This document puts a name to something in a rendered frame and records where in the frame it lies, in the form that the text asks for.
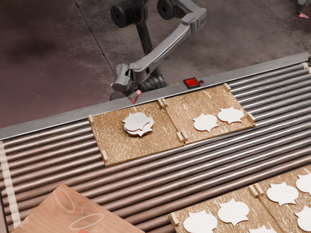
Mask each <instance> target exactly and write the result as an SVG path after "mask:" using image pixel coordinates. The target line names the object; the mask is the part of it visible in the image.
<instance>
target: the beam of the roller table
mask: <svg viewBox="0 0 311 233"><path fill-rule="evenodd" d="M309 56H311V55H309V54H308V53H307V52H304V53H300V54H296V55H291V56H287V57H283V58H280V59H276V60H272V61H268V62H264V63H260V64H256V65H252V66H248V67H243V68H240V69H236V70H232V71H228V72H224V73H220V74H216V75H212V76H208V77H204V78H200V79H197V81H198V82H199V80H203V81H204V83H203V84H201V83H200V87H196V88H193V89H188V88H187V86H186V85H185V84H184V83H180V84H176V85H172V86H167V87H164V88H160V89H156V90H152V91H149V92H144V93H141V94H140V95H139V97H138V99H137V101H136V103H135V104H133V103H132V102H131V101H130V100H129V99H128V97H125V98H120V99H116V100H112V101H108V102H104V103H101V104H96V105H92V106H88V107H84V108H80V109H76V110H72V111H68V112H64V113H60V114H56V115H52V116H48V117H44V118H40V119H36V120H32V121H28V122H25V123H20V124H16V125H13V126H9V127H5V128H1V129H0V141H7V140H10V139H14V138H18V137H22V136H25V135H30V134H34V133H37V132H41V131H45V130H48V129H53V128H57V127H60V126H64V125H68V124H71V123H76V122H80V121H83V120H87V119H88V115H92V116H95V115H100V114H104V113H108V112H113V111H117V110H122V109H127V108H130V107H135V106H139V105H143V104H149V103H153V102H156V101H158V99H162V98H164V99H168V98H172V97H176V96H179V95H183V94H187V93H191V92H195V91H199V90H203V89H206V88H210V87H214V86H218V85H222V84H224V83H229V82H233V81H237V80H241V79H245V78H248V77H252V76H256V75H260V74H264V73H268V72H272V71H275V70H279V69H283V68H287V67H291V66H295V65H298V64H300V63H304V62H307V61H308V58H309Z"/></svg>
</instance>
